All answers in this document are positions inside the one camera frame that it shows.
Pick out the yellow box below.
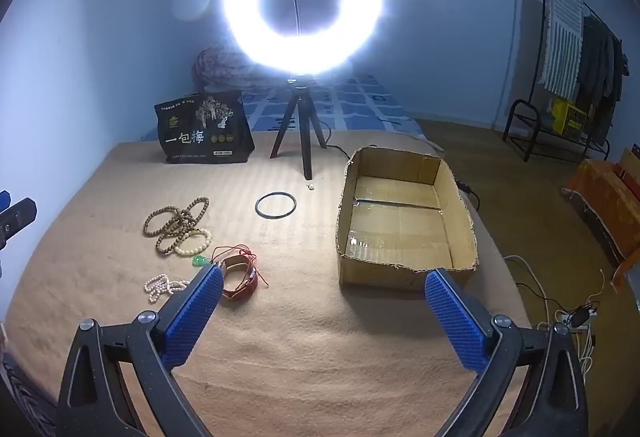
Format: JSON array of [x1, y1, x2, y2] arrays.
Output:
[[550, 98, 588, 136]]

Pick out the dark brown bead bracelet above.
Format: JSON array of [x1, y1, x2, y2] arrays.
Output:
[[143, 196, 211, 240]]

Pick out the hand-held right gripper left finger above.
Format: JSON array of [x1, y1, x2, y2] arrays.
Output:
[[57, 263, 225, 437]]

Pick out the orange cloth covered furniture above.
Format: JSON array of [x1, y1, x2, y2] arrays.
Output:
[[562, 147, 640, 293]]

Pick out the cream bead bracelet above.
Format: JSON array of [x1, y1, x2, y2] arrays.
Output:
[[174, 228, 213, 257]]

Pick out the white ring light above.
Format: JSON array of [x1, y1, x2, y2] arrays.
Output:
[[222, 0, 386, 78]]

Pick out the rolled patterned pillow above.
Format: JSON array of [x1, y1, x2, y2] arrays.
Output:
[[192, 46, 261, 94]]

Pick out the black metal clothes rack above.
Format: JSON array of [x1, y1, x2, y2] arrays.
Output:
[[502, 0, 626, 162]]

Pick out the striped hanging towel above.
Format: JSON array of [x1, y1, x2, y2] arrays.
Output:
[[537, 0, 586, 98]]

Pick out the thin black bangle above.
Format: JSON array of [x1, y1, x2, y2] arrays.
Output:
[[255, 191, 298, 220]]

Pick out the white pearl necklace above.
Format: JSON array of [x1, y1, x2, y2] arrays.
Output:
[[144, 273, 192, 304]]

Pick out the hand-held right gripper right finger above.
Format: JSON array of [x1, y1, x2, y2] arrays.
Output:
[[424, 267, 590, 437]]

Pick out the green pendant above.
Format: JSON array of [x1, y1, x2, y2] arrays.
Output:
[[192, 244, 271, 289]]

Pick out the white cable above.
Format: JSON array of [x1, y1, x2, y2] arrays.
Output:
[[502, 255, 553, 324]]

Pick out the black tripod stand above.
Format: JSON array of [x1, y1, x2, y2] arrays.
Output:
[[270, 76, 328, 181]]

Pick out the white power strip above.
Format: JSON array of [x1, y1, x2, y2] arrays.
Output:
[[555, 307, 599, 330]]

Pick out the dark hanging clothes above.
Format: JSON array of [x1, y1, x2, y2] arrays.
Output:
[[575, 14, 628, 148]]

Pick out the black printed snack bag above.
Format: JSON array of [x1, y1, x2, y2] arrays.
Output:
[[154, 89, 256, 165]]

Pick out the cardboard box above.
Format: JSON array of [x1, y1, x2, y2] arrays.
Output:
[[335, 146, 479, 292]]

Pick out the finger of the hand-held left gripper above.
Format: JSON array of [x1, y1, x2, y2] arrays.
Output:
[[0, 189, 38, 248]]

